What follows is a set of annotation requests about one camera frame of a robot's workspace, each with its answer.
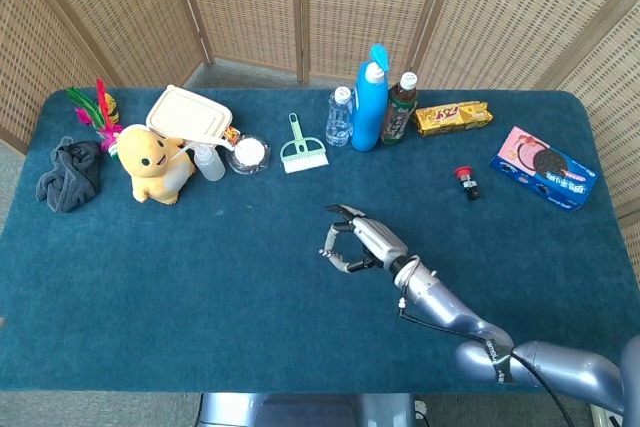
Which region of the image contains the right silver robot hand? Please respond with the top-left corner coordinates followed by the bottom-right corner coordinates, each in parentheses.
top-left (318, 203), bottom-right (409, 276)

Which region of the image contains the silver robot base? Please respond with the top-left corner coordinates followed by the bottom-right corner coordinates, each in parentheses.
top-left (197, 392), bottom-right (419, 427)

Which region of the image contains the red emergency stop button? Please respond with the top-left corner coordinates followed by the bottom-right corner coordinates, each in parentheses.
top-left (453, 165), bottom-right (482, 202)

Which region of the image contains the green hand brush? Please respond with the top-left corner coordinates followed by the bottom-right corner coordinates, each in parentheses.
top-left (279, 112), bottom-right (330, 175)

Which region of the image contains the clear water bottle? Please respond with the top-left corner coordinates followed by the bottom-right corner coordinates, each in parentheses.
top-left (325, 86), bottom-right (354, 147)

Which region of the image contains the tall blue bottle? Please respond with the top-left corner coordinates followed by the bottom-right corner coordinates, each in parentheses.
top-left (350, 43), bottom-right (391, 153)

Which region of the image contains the dark tea bottle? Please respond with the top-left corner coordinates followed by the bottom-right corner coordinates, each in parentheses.
top-left (380, 71), bottom-right (419, 146)

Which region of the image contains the yellow biscuit pack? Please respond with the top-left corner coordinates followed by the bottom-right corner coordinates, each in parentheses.
top-left (413, 100), bottom-right (495, 139)

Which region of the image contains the glass jar with white lid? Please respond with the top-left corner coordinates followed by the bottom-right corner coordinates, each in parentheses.
top-left (225, 134), bottom-right (272, 177)

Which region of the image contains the dark grey cloth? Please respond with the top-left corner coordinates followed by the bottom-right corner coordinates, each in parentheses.
top-left (35, 136), bottom-right (103, 214)

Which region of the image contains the white squeeze bottle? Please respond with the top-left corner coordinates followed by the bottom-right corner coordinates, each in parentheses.
top-left (177, 139), bottom-right (235, 183)

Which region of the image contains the blue Oreo cookie box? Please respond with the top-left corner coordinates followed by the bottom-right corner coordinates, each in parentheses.
top-left (488, 125), bottom-right (599, 213)

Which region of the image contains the yellow plush toy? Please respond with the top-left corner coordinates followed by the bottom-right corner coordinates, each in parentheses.
top-left (116, 123), bottom-right (196, 206)

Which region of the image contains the beige lunch box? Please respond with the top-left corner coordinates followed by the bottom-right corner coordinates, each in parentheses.
top-left (145, 84), bottom-right (233, 144)

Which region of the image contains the colourful feather shuttlecock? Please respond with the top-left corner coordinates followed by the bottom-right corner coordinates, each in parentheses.
top-left (66, 78), bottom-right (125, 161)

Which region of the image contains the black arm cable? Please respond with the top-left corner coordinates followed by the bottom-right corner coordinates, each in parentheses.
top-left (397, 256), bottom-right (576, 427)

